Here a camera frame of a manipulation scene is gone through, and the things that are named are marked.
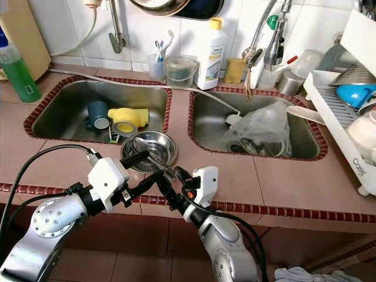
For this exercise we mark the white utensil red tip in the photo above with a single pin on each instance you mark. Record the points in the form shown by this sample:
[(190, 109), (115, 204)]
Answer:
[(286, 63)]

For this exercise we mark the clear measuring cup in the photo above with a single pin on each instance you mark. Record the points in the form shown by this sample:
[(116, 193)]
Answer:
[(180, 75)]

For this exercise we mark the steel flexible kitchen faucet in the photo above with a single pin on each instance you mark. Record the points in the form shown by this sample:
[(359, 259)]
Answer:
[(275, 50)]

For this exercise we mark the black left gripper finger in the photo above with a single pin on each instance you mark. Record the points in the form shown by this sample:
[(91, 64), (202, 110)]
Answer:
[(147, 184), (135, 157)]

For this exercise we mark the white rounded teapot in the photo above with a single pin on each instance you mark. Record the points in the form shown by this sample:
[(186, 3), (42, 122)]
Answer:
[(363, 138)]

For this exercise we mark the clear toothbrush cup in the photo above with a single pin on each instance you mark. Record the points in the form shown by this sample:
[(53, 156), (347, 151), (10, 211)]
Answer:
[(154, 69)]

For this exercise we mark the steel sink basin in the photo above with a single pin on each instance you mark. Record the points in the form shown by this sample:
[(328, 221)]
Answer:
[(205, 117), (59, 111)]

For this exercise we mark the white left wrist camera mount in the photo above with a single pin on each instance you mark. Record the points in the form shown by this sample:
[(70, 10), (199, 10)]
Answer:
[(107, 179)]

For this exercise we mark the mustard yellow sponge block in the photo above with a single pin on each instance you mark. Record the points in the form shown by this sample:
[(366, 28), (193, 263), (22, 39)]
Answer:
[(234, 70)]

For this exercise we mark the steel pot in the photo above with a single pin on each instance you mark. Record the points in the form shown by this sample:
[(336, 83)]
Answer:
[(267, 150)]

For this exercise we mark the green dish soap bottle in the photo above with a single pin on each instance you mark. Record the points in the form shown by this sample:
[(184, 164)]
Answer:
[(20, 76)]

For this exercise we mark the clear plastic bag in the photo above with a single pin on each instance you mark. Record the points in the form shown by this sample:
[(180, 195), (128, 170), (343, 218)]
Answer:
[(261, 120)]

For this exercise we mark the white toothbrush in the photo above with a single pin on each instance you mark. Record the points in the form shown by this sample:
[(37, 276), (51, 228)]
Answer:
[(171, 40)]

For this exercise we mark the beige water ioniser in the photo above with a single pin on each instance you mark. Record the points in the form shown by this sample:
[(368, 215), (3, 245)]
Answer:
[(29, 35)]

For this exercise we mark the grey steel lid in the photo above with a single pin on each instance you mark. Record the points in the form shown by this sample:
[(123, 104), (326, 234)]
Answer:
[(352, 73)]

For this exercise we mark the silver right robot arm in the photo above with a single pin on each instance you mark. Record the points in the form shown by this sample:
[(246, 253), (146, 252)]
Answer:
[(223, 252)]

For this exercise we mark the white bottle green cap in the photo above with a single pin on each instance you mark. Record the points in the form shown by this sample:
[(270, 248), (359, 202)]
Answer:
[(272, 22)]

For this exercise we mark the white dish rack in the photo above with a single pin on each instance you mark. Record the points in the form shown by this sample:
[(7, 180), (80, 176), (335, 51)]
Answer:
[(329, 111)]

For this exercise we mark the clear plastic container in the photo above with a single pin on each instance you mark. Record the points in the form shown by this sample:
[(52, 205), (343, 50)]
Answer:
[(308, 61)]

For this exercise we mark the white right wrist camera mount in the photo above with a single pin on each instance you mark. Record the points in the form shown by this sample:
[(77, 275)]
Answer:
[(205, 182)]

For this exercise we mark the steel bowl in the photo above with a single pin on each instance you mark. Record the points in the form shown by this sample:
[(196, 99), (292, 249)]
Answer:
[(163, 150)]

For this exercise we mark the blue rabbit mug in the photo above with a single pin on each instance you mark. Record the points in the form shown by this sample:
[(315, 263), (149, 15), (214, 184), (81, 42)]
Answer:
[(95, 110)]

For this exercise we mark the steel spoon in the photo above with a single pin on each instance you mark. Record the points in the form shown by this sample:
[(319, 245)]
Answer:
[(141, 145)]

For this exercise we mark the blue bowl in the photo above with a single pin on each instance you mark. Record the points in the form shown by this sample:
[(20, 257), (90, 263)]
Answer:
[(352, 96)]

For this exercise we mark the white stick green disc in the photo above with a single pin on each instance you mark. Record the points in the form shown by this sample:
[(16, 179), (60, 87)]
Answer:
[(113, 138)]

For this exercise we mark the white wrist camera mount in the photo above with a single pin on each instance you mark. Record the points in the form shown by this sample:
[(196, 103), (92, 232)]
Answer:
[(107, 179), (205, 182)]

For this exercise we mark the yellow plastic bowl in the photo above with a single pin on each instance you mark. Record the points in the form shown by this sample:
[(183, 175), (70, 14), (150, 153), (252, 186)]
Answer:
[(128, 114)]

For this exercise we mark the black hanging pan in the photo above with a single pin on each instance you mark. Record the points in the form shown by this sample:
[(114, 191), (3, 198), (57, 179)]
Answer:
[(205, 9)]

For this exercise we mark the steel cup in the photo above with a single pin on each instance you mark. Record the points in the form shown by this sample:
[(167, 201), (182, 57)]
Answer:
[(289, 84)]

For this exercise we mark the steel hanging wok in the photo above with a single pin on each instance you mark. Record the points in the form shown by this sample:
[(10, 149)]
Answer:
[(155, 6)]

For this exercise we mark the blue toothbrush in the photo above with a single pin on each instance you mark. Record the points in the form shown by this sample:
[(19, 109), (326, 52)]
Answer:
[(160, 50)]

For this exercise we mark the steel wall tap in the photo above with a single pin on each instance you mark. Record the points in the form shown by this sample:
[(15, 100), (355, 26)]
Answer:
[(117, 41)]

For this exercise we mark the white bottle yellow cap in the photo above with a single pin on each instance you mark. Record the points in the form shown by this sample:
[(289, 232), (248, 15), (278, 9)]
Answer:
[(210, 59)]

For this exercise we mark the thin white water tube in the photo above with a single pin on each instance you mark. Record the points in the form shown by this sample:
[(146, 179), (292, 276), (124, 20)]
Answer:
[(92, 3)]

